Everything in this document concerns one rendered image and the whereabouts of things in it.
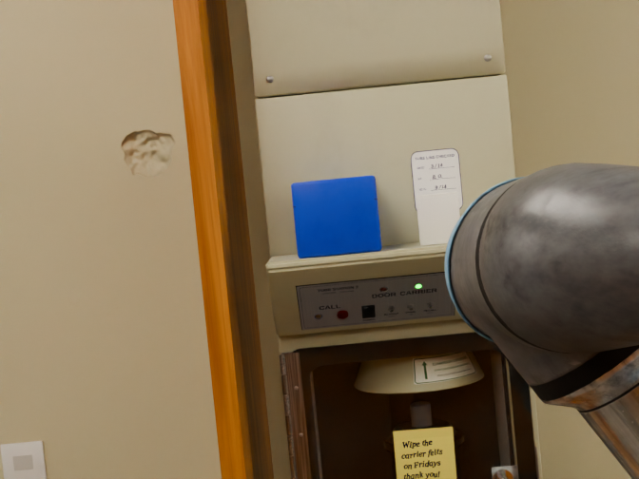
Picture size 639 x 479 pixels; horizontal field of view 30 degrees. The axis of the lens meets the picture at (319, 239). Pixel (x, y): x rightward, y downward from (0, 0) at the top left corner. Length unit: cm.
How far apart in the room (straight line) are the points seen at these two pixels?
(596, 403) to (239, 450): 73
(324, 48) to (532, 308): 87
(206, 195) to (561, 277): 81
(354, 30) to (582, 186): 86
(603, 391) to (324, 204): 67
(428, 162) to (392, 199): 6
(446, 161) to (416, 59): 13
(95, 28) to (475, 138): 73
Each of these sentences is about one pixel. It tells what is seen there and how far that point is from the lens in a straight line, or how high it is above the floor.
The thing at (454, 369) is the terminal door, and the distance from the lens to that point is 153.
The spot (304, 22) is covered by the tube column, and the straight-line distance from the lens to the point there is 152.
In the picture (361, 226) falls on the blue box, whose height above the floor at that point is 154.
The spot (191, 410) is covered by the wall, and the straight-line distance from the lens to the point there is 199.
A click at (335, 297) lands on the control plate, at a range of 145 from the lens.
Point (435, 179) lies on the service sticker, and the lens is 152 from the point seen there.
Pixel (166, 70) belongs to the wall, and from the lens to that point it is 197.
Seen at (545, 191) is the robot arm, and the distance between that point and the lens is 70.
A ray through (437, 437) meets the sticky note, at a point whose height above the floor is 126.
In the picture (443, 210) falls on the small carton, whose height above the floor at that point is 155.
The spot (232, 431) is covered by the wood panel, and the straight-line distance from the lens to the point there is 146.
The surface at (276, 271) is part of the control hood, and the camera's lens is 140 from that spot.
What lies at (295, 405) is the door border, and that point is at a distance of 153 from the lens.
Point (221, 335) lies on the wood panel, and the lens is 144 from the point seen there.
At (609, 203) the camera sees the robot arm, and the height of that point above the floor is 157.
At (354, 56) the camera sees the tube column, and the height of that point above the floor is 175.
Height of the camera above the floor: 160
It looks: 3 degrees down
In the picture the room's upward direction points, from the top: 6 degrees counter-clockwise
